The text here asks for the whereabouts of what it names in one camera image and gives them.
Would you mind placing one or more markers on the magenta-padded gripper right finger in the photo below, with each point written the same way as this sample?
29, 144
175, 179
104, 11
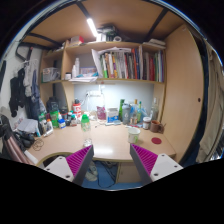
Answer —
146, 160

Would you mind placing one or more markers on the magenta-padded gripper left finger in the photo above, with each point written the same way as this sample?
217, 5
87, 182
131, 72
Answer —
78, 160

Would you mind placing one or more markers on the clear bottle with green cap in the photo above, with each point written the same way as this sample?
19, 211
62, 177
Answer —
86, 128

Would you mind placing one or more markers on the red round coaster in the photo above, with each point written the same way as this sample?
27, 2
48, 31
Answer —
156, 140

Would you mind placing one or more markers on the white cup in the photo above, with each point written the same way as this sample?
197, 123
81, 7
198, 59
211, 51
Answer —
134, 136

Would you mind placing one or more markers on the brown mug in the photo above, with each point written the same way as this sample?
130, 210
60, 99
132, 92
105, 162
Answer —
155, 127

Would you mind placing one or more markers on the dark jar with white lid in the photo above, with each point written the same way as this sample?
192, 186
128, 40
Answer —
146, 123

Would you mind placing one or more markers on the dark bottle with red label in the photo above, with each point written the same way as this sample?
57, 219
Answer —
73, 120

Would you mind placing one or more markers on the white bottle with blue label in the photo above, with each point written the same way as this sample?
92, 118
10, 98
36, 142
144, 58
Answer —
61, 123

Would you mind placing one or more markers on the black rubber band loops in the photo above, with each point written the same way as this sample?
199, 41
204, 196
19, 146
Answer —
38, 144

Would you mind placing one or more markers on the white bottle with orange cap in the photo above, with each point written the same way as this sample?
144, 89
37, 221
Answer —
49, 126

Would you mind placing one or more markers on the green container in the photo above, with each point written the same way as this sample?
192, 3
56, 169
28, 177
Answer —
54, 119

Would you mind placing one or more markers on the slim green glass bottle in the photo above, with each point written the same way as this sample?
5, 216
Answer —
139, 111

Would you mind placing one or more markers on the tall clear glass bottle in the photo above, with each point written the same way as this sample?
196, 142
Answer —
154, 111

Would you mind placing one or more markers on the grey shaker bottle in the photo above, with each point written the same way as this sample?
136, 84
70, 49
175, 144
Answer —
126, 115

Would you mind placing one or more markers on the light blue hairbrush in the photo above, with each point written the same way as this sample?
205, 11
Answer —
113, 123

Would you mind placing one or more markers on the red and white canister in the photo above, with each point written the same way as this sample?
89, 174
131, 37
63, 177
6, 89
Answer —
77, 109

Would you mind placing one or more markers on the pink pouch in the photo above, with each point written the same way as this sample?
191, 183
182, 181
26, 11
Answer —
101, 113

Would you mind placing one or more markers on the blue and white box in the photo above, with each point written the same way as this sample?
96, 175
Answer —
112, 115

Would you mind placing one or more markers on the tall dark green bottle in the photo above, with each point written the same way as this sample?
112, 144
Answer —
121, 108

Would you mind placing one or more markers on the black fabric bundle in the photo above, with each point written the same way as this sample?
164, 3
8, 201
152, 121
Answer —
24, 137

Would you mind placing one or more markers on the white plastic bag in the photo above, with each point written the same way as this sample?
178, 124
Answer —
27, 126

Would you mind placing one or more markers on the black box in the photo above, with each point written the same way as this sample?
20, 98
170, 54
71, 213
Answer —
52, 104

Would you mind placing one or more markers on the hanging clothes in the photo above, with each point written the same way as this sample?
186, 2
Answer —
26, 90

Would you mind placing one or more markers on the wooden shelf unit with books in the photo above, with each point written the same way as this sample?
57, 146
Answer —
113, 63

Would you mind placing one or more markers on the ceiling tube light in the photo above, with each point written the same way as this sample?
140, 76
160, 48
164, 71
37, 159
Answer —
92, 27

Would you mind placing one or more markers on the white wall power strip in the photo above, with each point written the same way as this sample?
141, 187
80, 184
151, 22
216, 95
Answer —
94, 93

